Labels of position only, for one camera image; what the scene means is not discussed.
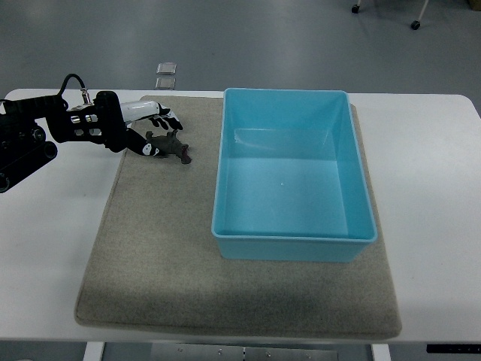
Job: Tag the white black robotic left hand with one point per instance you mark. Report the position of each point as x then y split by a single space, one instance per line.
157 114

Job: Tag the brown toy hippo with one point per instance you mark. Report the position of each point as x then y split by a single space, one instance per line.
169 144

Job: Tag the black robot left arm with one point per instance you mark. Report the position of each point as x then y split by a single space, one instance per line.
32 128

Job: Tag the blue plastic box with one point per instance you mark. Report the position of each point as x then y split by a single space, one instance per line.
291 184

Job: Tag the lower metal floor plate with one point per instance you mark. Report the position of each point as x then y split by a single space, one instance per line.
165 83

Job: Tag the beige felt mat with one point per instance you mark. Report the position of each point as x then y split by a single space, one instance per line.
155 265

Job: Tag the left cart caster wheel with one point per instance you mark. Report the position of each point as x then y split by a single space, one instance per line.
356 7

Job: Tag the cart caster wheel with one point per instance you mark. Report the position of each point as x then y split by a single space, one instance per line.
356 7
415 25

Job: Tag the right cart caster wheel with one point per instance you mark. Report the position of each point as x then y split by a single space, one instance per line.
415 25

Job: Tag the black table control panel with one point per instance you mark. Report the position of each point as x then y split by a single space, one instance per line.
454 348

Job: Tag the grey metal table bracket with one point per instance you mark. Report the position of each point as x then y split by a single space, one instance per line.
226 352

